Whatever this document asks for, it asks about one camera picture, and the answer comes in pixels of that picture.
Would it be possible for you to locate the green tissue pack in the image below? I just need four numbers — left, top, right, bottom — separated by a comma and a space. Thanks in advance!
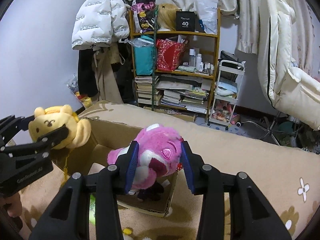
89, 194, 95, 225

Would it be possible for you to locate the stack of books left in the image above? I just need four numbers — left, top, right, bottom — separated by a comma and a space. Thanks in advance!
135, 75, 163, 106

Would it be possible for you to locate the yellow bear plush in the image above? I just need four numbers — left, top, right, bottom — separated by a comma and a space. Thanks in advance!
28, 105, 92, 150

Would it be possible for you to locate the black box marked 40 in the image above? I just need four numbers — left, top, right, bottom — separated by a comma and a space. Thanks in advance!
176, 11, 196, 32

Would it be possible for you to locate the person's left hand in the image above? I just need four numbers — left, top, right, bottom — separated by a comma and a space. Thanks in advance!
1, 192, 22, 218

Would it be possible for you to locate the white puffer jacket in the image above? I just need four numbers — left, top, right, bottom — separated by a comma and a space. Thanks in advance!
72, 0, 130, 50

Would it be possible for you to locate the red patterned bag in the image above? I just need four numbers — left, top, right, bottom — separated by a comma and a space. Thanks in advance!
156, 39, 186, 72

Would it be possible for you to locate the wooden bookshelf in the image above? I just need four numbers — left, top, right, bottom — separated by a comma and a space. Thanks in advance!
144, 8, 221, 120

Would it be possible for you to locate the teal bag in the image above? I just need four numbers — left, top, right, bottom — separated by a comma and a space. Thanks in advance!
133, 35, 153, 75

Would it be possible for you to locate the open cardboard box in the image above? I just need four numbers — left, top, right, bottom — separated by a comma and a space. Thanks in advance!
50, 118, 177, 217

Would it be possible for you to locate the yellow pompom ball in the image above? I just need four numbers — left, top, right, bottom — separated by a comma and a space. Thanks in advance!
123, 228, 133, 236

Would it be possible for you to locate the cosmetic bottles group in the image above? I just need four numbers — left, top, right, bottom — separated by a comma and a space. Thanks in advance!
187, 48, 214, 75

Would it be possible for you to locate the white rolling cart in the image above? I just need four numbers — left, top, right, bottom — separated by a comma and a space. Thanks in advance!
208, 60, 245, 130

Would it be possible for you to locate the white plastic bag on shelf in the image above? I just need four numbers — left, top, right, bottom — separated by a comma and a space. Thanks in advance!
195, 0, 218, 34

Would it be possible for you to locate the black hanging garment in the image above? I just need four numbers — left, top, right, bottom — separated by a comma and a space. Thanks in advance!
78, 49, 98, 98

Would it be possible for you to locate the plastic bag on floor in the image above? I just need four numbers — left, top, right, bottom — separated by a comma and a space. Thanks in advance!
65, 74, 94, 108

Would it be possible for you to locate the blonde wig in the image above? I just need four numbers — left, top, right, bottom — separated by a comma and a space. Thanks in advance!
157, 3, 181, 31

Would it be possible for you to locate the pile of books and papers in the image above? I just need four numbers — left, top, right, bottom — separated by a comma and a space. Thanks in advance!
155, 74, 212, 114

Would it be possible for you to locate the colourful cartoon bag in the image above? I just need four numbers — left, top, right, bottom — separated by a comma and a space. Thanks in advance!
131, 0, 156, 33

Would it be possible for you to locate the pink bear plush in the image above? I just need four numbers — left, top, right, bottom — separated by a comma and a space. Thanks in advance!
107, 123, 185, 193

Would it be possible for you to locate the beige trench coat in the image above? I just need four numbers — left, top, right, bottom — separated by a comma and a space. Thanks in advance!
92, 43, 123, 104

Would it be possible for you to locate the cream recliner chair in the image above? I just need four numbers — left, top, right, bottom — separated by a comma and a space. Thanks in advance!
257, 0, 319, 131

